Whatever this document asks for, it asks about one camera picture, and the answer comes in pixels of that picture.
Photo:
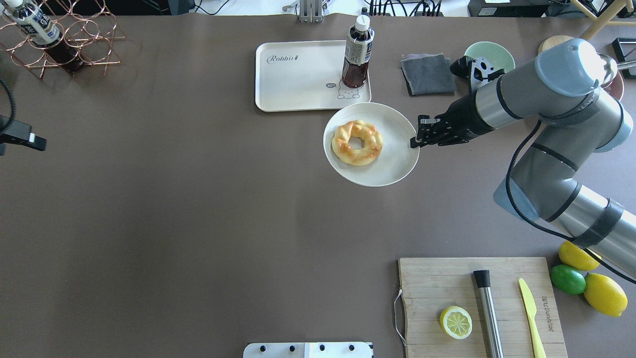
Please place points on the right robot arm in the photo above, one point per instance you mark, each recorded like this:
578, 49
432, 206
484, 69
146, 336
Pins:
562, 86

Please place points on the yellow lemon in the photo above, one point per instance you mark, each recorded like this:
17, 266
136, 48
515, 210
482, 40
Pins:
575, 257
605, 295

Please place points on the pink ice bowl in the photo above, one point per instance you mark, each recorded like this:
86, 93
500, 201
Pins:
613, 81

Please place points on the grey folded cloth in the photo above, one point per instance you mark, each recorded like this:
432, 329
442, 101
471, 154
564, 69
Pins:
427, 74

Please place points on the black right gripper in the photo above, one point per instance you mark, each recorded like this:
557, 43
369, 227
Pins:
461, 119

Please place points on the yellow lemon lower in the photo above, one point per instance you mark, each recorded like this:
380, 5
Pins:
605, 295

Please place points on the dark tea bottle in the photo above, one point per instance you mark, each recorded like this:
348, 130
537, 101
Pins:
358, 49

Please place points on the yellow lemon upper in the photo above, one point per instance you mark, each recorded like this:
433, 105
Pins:
575, 257

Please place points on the half lemon slice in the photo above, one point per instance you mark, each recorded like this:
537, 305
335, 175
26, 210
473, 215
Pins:
456, 322

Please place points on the bottle in wire rack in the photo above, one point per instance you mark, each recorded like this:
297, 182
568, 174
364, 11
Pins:
45, 34

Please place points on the green lime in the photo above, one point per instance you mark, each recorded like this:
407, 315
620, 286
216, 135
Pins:
568, 279

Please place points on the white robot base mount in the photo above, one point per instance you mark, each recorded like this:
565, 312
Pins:
309, 350

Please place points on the mint green bowl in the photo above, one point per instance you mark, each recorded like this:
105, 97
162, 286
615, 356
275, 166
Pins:
496, 55

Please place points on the yellow plastic knife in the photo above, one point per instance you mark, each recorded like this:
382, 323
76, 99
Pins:
531, 311

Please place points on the glazed twisted donut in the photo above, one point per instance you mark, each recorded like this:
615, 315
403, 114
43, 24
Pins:
357, 143

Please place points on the cream rabbit tray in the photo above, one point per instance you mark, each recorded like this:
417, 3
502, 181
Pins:
303, 75

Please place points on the white round plate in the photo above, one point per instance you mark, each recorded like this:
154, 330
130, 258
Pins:
397, 158

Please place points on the copper wire bottle rack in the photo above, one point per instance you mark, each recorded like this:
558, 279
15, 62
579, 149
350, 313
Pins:
88, 28

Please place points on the wooden cutting board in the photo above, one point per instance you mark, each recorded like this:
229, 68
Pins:
430, 285

